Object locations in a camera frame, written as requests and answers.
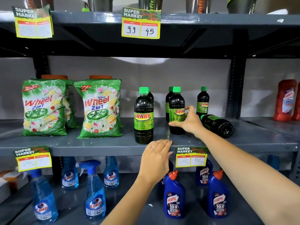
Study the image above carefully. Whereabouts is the person's right hand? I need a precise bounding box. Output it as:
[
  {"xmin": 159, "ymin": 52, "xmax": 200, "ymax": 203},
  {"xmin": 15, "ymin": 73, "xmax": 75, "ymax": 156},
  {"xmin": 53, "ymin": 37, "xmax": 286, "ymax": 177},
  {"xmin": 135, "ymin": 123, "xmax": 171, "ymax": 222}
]
[{"xmin": 168, "ymin": 105, "xmax": 207, "ymax": 139}]

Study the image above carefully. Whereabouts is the person's left hand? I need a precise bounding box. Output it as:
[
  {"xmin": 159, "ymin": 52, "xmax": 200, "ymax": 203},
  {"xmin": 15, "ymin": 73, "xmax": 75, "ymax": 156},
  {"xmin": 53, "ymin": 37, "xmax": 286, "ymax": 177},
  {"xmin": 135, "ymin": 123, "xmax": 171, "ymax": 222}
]
[{"xmin": 138, "ymin": 139, "xmax": 174, "ymax": 183}]

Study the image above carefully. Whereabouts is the person's right forearm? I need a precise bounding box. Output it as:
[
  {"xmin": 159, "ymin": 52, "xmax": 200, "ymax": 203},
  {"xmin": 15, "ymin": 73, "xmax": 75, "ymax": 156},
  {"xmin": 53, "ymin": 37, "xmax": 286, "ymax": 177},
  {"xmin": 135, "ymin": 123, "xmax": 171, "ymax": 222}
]
[{"xmin": 196, "ymin": 127, "xmax": 300, "ymax": 225}]

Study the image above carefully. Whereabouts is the person's left forearm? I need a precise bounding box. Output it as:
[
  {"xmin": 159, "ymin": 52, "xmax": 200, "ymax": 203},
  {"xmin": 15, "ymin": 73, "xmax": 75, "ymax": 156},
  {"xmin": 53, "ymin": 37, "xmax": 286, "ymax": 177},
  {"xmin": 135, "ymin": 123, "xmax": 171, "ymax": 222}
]
[{"xmin": 101, "ymin": 174, "xmax": 165, "ymax": 225}]

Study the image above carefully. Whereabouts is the blue toilet cleaner bottle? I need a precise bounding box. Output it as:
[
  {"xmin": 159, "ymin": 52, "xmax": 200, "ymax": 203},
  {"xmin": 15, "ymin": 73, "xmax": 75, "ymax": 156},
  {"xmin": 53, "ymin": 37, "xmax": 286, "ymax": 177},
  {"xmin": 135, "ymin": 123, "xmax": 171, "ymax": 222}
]
[
  {"xmin": 196, "ymin": 159, "xmax": 214, "ymax": 186},
  {"xmin": 207, "ymin": 170, "xmax": 230, "ymax": 219},
  {"xmin": 159, "ymin": 160, "xmax": 174, "ymax": 188},
  {"xmin": 163, "ymin": 170, "xmax": 186, "ymax": 219}
]

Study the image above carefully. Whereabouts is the yellow green price tag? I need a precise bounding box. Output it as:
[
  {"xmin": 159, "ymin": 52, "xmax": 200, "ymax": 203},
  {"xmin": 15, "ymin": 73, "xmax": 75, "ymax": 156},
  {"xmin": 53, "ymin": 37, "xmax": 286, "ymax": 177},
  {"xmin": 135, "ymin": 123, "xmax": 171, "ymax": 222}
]
[
  {"xmin": 175, "ymin": 147, "xmax": 209, "ymax": 168},
  {"xmin": 121, "ymin": 7, "xmax": 162, "ymax": 39},
  {"xmin": 12, "ymin": 5, "xmax": 54, "ymax": 39},
  {"xmin": 14, "ymin": 146, "xmax": 52, "ymax": 172}
]

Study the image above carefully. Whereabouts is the blue glass cleaner spray bottle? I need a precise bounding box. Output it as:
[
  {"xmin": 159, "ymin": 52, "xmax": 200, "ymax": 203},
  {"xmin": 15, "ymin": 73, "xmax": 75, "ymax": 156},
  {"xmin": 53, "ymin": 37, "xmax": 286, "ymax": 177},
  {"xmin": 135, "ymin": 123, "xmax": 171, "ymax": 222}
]
[
  {"xmin": 28, "ymin": 169, "xmax": 58, "ymax": 224},
  {"xmin": 79, "ymin": 160, "xmax": 106, "ymax": 220},
  {"xmin": 103, "ymin": 156, "xmax": 119, "ymax": 189},
  {"xmin": 62, "ymin": 157, "xmax": 79, "ymax": 190}
]

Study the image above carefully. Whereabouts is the green detergent powder packet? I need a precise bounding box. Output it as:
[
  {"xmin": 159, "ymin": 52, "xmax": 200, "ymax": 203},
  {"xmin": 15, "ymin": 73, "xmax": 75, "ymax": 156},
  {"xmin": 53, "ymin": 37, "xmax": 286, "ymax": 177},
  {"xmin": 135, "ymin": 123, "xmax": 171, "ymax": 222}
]
[
  {"xmin": 63, "ymin": 80, "xmax": 79, "ymax": 129},
  {"xmin": 116, "ymin": 80, "xmax": 125, "ymax": 128},
  {"xmin": 74, "ymin": 79, "xmax": 124, "ymax": 139},
  {"xmin": 22, "ymin": 80, "xmax": 68, "ymax": 137}
]

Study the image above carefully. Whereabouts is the grey metal shelving rack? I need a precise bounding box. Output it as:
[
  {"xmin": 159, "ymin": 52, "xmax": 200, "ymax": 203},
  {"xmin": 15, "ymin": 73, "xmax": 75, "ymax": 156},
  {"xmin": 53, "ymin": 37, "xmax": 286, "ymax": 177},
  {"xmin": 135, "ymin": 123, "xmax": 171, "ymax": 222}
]
[{"xmin": 0, "ymin": 9, "xmax": 300, "ymax": 225}]

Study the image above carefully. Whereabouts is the red cleaner bottle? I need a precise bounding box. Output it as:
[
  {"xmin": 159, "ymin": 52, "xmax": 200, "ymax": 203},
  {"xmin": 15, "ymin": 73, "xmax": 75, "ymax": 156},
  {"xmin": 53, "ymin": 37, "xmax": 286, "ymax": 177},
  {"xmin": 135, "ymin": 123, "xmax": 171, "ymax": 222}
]
[
  {"xmin": 292, "ymin": 82, "xmax": 300, "ymax": 121},
  {"xmin": 273, "ymin": 79, "xmax": 298, "ymax": 122}
]

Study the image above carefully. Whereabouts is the steel shaker tumbler green lid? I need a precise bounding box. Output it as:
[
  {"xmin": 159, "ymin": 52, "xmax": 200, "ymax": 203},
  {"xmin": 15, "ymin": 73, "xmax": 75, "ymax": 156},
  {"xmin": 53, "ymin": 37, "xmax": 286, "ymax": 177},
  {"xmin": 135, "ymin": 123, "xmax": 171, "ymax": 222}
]
[{"xmin": 227, "ymin": 0, "xmax": 258, "ymax": 14}]

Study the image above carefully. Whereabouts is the cardboard box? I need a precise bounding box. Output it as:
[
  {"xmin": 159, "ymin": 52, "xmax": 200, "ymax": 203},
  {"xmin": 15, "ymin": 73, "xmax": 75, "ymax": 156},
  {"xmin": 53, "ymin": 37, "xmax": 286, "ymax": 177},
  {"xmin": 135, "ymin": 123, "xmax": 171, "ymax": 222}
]
[{"xmin": 0, "ymin": 170, "xmax": 26, "ymax": 204}]

